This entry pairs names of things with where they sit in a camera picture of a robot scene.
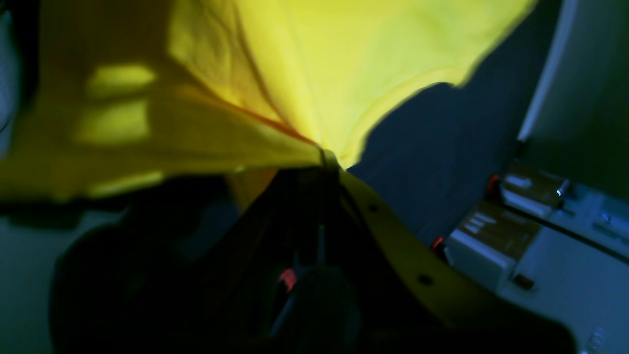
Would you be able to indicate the black table cloth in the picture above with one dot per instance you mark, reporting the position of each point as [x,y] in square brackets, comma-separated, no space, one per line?
[432,158]

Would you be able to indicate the yellow t-shirt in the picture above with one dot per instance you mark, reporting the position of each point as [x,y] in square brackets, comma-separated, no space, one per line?
[134,92]

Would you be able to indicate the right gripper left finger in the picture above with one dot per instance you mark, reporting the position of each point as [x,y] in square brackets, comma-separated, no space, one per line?
[182,273]

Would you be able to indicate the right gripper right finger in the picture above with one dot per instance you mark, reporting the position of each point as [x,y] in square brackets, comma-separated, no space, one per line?
[427,307]

